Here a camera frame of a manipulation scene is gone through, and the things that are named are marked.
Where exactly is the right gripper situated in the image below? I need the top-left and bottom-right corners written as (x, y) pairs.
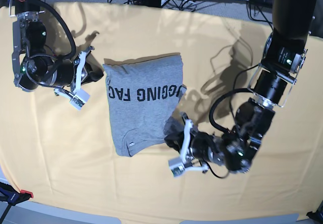
top-left (54, 46), bottom-right (104, 100)

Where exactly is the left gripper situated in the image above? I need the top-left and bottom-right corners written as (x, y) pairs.
top-left (164, 112), bottom-right (208, 174)

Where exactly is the grey t-shirt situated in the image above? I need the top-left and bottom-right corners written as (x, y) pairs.
top-left (103, 54), bottom-right (186, 157)

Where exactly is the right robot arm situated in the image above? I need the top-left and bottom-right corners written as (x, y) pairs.
top-left (8, 0), bottom-right (103, 107)

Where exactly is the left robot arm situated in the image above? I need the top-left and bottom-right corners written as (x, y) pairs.
top-left (165, 0), bottom-right (317, 177)

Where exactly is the yellow table cloth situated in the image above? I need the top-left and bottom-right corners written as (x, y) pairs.
top-left (1, 3), bottom-right (322, 223)

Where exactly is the blue red table clamp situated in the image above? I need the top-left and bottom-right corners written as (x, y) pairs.
top-left (1, 182), bottom-right (34, 206)

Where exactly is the black clamp right corner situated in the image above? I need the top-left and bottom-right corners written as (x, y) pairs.
top-left (306, 205), bottom-right (323, 224)

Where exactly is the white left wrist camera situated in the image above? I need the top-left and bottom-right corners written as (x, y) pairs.
top-left (168, 157), bottom-right (185, 178)

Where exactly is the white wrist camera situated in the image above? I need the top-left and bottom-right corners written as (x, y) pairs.
top-left (69, 89), bottom-right (90, 110)
top-left (168, 157), bottom-right (185, 178)

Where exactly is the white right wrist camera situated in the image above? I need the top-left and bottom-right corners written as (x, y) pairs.
top-left (69, 89), bottom-right (90, 110)

